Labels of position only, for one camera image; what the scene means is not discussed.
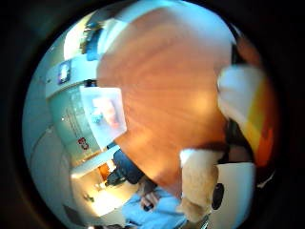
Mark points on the black office chair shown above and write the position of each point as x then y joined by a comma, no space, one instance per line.
127,167

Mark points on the the person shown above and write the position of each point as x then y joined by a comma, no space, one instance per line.
162,213

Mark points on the clear plastic storage box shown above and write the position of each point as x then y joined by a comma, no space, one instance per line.
105,114

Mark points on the dark blue wall panel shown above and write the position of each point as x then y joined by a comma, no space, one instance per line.
94,46

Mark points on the beige plush toy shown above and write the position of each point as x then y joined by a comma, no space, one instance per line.
198,184

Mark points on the dark wall screen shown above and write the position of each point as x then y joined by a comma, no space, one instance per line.
64,72

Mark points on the red wall sign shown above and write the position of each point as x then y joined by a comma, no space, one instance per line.
83,143

